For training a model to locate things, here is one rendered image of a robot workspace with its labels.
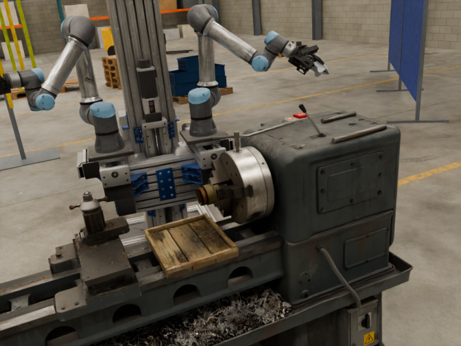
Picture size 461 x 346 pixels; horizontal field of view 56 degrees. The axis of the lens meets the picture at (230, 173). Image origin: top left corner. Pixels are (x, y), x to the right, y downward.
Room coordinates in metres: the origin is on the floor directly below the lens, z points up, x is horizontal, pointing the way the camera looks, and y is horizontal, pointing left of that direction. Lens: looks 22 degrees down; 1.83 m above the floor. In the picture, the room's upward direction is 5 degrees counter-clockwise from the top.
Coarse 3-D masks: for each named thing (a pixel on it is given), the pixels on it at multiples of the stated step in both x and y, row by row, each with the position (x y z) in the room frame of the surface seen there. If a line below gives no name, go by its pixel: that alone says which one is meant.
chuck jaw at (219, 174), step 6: (216, 162) 1.75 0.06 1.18; (216, 168) 1.73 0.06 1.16; (222, 168) 1.74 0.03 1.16; (210, 174) 1.74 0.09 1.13; (216, 174) 1.71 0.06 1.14; (222, 174) 1.71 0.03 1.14; (210, 180) 1.68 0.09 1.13; (216, 180) 1.69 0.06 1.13; (222, 180) 1.70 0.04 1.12; (228, 180) 1.70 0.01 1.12
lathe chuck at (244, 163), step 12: (228, 156) 1.68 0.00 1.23; (240, 156) 1.67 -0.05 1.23; (252, 156) 1.67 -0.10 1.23; (228, 168) 1.70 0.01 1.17; (240, 168) 1.60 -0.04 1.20; (252, 168) 1.61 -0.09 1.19; (240, 180) 1.59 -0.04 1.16; (252, 180) 1.58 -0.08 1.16; (264, 180) 1.60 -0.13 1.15; (252, 192) 1.57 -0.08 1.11; (264, 192) 1.58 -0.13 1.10; (240, 204) 1.61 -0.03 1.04; (252, 204) 1.56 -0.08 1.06; (264, 204) 1.58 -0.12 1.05; (240, 216) 1.62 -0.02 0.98
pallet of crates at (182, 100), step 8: (192, 56) 9.10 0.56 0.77; (184, 64) 8.68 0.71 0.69; (192, 64) 8.66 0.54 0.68; (216, 64) 9.29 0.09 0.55; (176, 72) 8.90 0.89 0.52; (184, 72) 8.55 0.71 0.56; (192, 72) 8.65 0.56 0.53; (216, 72) 8.95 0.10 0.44; (224, 72) 9.05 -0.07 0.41; (176, 80) 8.46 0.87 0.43; (184, 80) 8.55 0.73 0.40; (192, 80) 8.64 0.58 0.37; (216, 80) 8.91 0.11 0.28; (224, 80) 9.00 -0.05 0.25; (176, 88) 8.47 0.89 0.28; (184, 88) 8.56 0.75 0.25; (192, 88) 8.65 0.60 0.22; (224, 88) 8.97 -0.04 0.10; (232, 88) 8.88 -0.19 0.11; (176, 96) 8.46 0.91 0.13; (184, 96) 8.70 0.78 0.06
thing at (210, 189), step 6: (204, 186) 1.65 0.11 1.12; (210, 186) 1.65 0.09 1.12; (216, 186) 1.66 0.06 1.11; (198, 192) 1.63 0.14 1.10; (204, 192) 1.62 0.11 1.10; (210, 192) 1.62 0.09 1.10; (198, 198) 1.66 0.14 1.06; (204, 198) 1.61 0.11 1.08; (210, 198) 1.61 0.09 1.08; (216, 198) 1.62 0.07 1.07; (204, 204) 1.61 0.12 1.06; (210, 204) 1.63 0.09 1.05
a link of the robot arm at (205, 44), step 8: (208, 8) 2.34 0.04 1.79; (216, 16) 2.41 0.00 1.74; (200, 40) 2.37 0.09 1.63; (208, 40) 2.37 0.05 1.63; (200, 48) 2.38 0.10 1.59; (208, 48) 2.37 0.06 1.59; (200, 56) 2.38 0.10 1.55; (208, 56) 2.37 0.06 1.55; (200, 64) 2.38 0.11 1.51; (208, 64) 2.37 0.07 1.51; (200, 72) 2.39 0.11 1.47; (208, 72) 2.37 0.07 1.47; (200, 80) 2.39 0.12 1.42; (208, 80) 2.37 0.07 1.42; (208, 88) 2.36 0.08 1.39; (216, 88) 2.38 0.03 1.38; (216, 96) 2.37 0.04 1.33; (216, 104) 2.42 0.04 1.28
